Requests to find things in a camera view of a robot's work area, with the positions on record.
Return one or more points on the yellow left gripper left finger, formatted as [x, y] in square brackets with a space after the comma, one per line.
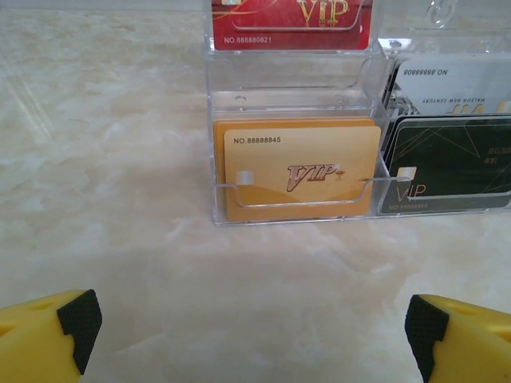
[40, 343]

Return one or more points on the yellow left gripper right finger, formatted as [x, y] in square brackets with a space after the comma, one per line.
[471, 347]

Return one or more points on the gold VIP card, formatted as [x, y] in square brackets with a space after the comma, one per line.
[218, 159]
[279, 179]

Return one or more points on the silver magnetic stripe card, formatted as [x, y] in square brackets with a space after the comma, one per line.
[459, 85]

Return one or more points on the black VIP card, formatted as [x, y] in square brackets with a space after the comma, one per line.
[389, 88]
[439, 159]

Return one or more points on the clear acrylic card stand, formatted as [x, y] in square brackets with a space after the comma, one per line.
[287, 80]

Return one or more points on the red VIP card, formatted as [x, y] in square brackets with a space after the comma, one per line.
[259, 24]

